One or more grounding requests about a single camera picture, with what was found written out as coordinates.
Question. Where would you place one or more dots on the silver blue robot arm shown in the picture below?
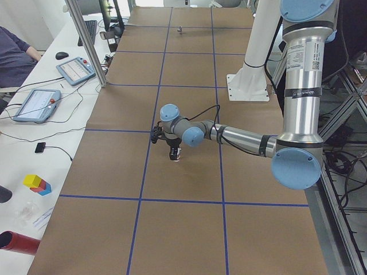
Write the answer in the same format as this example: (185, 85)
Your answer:
(296, 153)

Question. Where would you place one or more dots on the red cylinder tube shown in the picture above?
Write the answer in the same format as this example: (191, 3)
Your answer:
(15, 242)

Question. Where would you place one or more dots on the white PPR valve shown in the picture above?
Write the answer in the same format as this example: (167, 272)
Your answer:
(178, 154)

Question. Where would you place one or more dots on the teach pendant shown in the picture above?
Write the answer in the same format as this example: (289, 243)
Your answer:
(76, 70)
(39, 105)

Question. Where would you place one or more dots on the red wooden block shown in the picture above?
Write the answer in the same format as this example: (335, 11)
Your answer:
(38, 186)

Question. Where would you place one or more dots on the aluminium frame post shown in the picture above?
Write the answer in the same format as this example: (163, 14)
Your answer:
(88, 45)

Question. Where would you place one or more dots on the black cylinder object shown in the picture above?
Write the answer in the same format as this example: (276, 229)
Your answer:
(5, 194)

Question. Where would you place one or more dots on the black computer mouse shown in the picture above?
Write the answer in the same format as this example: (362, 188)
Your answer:
(61, 55)

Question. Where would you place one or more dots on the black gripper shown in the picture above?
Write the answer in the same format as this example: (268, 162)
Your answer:
(172, 142)

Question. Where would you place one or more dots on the clear plastic bag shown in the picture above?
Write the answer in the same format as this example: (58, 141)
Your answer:
(25, 213)

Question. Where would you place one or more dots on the blue wooden block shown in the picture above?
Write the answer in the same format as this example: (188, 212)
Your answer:
(47, 191)

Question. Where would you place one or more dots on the small black box device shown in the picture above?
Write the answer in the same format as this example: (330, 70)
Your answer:
(40, 147)

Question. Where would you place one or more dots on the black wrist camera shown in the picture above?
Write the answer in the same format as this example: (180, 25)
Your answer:
(157, 133)

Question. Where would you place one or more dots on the black keyboard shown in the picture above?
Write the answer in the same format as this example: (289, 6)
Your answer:
(91, 26)

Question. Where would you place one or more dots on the yellow wooden block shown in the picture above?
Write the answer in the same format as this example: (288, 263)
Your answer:
(31, 180)

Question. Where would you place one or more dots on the seated person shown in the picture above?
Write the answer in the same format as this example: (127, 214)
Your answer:
(18, 59)

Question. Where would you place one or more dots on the teach pendant far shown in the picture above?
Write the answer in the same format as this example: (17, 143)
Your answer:
(76, 70)

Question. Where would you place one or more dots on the teach pendant near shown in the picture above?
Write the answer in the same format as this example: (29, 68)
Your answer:
(39, 105)

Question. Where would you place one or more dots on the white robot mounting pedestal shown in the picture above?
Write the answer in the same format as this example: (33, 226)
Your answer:
(249, 83)

